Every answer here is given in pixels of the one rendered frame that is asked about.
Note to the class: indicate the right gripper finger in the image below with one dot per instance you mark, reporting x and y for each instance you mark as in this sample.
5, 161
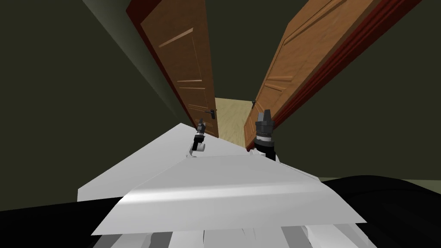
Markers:
267, 115
261, 117

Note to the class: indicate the brown wooden door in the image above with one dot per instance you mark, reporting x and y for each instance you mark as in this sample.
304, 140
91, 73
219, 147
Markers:
182, 65
303, 62

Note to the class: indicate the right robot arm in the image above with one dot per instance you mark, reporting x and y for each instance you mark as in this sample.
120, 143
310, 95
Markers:
266, 148

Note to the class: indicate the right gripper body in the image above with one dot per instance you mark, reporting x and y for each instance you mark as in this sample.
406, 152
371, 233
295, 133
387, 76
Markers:
264, 124

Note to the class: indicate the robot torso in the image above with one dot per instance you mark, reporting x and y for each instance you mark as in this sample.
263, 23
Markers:
220, 193

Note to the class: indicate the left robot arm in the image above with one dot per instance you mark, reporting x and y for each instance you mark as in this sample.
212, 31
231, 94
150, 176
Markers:
197, 144

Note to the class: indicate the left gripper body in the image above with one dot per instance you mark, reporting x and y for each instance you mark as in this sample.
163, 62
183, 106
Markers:
200, 130

